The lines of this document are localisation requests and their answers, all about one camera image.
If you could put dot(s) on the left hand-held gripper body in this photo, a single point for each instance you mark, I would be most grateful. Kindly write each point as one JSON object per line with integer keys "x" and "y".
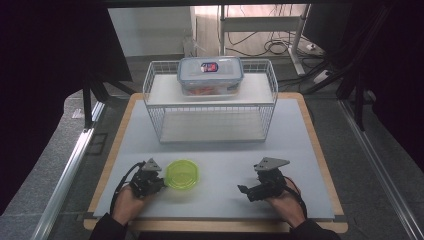
{"x": 143, "y": 183}

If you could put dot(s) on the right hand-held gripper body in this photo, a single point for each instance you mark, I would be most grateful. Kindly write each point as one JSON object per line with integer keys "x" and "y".
{"x": 270, "y": 188}

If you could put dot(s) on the green round plastic container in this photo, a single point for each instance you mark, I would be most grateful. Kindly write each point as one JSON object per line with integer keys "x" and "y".
{"x": 182, "y": 174}

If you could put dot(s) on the clear rectangular container blue rim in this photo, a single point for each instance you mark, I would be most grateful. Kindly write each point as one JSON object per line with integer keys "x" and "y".
{"x": 210, "y": 76}

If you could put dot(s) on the person's left hand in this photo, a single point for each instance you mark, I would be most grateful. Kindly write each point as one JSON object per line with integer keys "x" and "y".
{"x": 128, "y": 205}

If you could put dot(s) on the person's right hand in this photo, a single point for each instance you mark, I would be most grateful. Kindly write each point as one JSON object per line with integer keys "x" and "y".
{"x": 290, "y": 206}

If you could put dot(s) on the grey table mat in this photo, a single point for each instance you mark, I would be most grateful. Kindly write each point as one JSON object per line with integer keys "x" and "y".
{"x": 216, "y": 200}

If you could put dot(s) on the black metal stand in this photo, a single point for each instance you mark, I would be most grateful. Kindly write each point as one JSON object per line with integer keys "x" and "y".
{"x": 87, "y": 106}
{"x": 359, "y": 106}

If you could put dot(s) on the white power strip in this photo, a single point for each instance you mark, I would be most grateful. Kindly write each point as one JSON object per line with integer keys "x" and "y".
{"x": 321, "y": 76}

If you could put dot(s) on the white power adapter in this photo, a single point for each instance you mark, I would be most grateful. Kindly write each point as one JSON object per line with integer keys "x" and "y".
{"x": 310, "y": 46}

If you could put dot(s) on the black curtain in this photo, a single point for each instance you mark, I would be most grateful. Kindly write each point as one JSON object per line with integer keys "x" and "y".
{"x": 400, "y": 66}
{"x": 40, "y": 83}

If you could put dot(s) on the aluminium rail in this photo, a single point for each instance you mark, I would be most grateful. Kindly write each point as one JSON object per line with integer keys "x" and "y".
{"x": 376, "y": 160}
{"x": 66, "y": 176}

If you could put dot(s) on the white desk frame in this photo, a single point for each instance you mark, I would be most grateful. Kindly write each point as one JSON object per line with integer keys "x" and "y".
{"x": 256, "y": 23}

